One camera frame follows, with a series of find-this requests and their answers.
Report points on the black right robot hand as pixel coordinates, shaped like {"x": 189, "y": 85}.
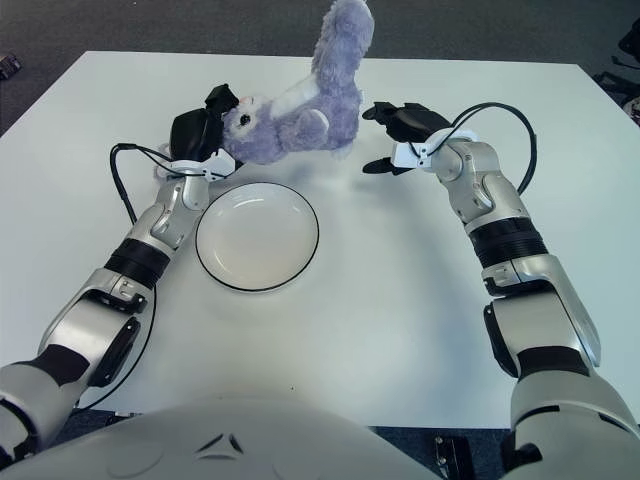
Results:
{"x": 410, "y": 125}

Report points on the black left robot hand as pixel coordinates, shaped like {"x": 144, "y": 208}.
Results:
{"x": 195, "y": 132}

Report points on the purple plush bunny doll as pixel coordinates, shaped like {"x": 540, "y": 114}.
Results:
{"x": 310, "y": 110}

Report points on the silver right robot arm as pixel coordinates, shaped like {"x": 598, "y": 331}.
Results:
{"x": 520, "y": 270}

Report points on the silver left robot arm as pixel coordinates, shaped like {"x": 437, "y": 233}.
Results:
{"x": 105, "y": 310}

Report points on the white plate with black rim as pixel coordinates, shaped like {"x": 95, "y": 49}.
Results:
{"x": 255, "y": 240}

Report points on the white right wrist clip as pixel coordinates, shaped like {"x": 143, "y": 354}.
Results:
{"x": 407, "y": 155}

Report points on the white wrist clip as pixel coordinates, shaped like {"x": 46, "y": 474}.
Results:
{"x": 217, "y": 165}
{"x": 407, "y": 155}

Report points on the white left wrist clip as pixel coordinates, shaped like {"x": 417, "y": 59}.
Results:
{"x": 217, "y": 165}

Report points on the black office chair base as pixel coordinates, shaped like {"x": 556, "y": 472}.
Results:
{"x": 622, "y": 85}

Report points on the grey robot torso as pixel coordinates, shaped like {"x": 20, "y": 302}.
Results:
{"x": 225, "y": 445}

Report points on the black device under table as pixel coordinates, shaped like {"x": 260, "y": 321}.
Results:
{"x": 455, "y": 460}

